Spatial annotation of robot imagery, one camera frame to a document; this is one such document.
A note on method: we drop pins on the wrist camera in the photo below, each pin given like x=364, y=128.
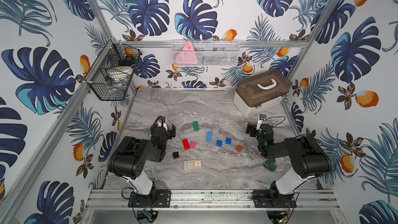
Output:
x=160, y=123
x=261, y=120

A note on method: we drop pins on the white eraser with orange label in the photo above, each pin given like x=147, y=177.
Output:
x=192, y=165

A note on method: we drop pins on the white mesh wall basket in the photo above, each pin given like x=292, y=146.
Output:
x=211, y=52

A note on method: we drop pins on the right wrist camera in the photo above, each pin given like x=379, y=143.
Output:
x=261, y=120

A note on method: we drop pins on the pink square lego brick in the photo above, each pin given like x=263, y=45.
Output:
x=193, y=144

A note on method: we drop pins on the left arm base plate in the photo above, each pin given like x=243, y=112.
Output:
x=149, y=198

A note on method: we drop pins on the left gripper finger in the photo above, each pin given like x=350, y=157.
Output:
x=152, y=129
x=173, y=131

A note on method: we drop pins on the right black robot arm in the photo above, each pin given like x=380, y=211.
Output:
x=308, y=159

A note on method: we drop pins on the brown lidded storage box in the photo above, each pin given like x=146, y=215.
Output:
x=260, y=92

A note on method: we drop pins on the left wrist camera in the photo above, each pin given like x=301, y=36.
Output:
x=160, y=123

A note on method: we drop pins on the red long lego brick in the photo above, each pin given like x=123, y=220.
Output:
x=186, y=144

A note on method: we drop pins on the aluminium front rail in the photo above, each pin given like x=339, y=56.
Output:
x=224, y=200

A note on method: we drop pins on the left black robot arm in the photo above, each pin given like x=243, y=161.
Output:
x=129, y=158

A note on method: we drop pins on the black wire basket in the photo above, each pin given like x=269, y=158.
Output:
x=113, y=71

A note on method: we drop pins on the green long lego brick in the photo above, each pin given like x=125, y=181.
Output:
x=196, y=126

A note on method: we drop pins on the orange square lego brick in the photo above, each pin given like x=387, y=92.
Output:
x=239, y=148

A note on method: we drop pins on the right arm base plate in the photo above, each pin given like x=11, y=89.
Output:
x=271, y=198

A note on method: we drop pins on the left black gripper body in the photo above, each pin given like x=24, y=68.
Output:
x=163, y=131

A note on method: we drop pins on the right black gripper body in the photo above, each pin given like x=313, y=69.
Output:
x=256, y=130

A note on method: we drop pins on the dark green plastic piece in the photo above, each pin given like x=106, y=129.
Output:
x=270, y=164

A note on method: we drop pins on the light blue long lego brick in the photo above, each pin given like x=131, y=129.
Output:
x=209, y=137

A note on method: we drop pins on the pink triangle object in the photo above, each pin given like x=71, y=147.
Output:
x=187, y=56

